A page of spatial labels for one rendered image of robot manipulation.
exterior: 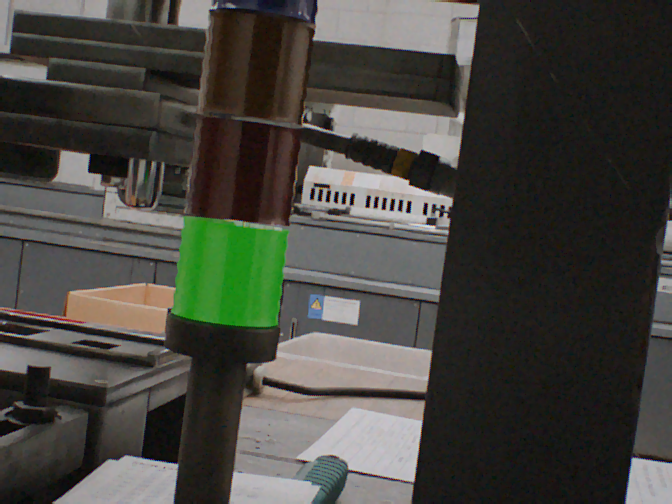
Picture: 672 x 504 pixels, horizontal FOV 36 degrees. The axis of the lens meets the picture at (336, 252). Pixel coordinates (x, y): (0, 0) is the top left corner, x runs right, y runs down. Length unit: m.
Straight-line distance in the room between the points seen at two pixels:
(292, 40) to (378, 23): 6.95
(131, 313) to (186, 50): 2.42
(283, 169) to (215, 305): 0.05
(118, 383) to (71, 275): 5.16
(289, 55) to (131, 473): 0.26
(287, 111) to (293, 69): 0.01
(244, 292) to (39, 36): 0.32
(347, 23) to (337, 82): 6.77
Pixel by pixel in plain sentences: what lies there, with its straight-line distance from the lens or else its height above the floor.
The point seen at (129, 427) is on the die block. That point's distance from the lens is 0.59.
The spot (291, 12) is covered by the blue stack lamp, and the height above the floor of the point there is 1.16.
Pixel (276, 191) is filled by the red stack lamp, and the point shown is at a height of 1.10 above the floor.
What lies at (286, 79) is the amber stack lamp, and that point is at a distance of 0.35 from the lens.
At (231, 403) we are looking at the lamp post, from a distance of 0.36.
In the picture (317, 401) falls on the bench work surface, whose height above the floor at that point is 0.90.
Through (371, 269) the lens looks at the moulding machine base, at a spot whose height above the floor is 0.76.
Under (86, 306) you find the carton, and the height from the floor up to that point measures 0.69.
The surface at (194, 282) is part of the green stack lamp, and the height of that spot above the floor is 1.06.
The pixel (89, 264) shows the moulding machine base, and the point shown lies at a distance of 5.67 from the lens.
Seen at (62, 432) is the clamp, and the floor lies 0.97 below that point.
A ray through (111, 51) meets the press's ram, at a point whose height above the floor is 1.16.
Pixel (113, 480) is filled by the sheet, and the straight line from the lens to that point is 0.52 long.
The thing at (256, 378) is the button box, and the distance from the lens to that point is 0.99.
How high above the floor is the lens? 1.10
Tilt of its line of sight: 3 degrees down
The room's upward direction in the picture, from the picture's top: 8 degrees clockwise
